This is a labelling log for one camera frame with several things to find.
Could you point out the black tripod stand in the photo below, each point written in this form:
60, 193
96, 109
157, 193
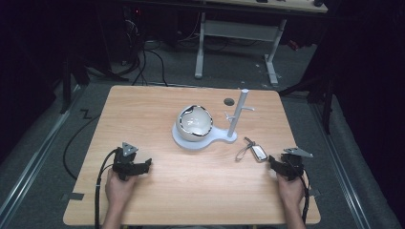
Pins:
71, 82
321, 92

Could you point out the dark computer tower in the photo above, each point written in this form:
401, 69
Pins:
132, 31

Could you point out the white round bowl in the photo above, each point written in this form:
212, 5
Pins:
194, 122

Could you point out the person's left hand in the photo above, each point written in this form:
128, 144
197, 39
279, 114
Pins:
118, 189

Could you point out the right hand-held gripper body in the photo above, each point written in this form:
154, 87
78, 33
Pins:
294, 163

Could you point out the grey tape strip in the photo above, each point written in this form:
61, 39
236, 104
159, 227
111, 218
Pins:
315, 192
76, 196

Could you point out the white stand with pegs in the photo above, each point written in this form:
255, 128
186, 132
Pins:
234, 117

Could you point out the person's right hand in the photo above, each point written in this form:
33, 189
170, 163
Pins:
290, 191

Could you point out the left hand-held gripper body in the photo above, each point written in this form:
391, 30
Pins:
124, 165

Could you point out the white metal frame desk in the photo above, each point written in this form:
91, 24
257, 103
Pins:
242, 30

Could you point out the metal floor rail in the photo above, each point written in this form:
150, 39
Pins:
340, 165
35, 159

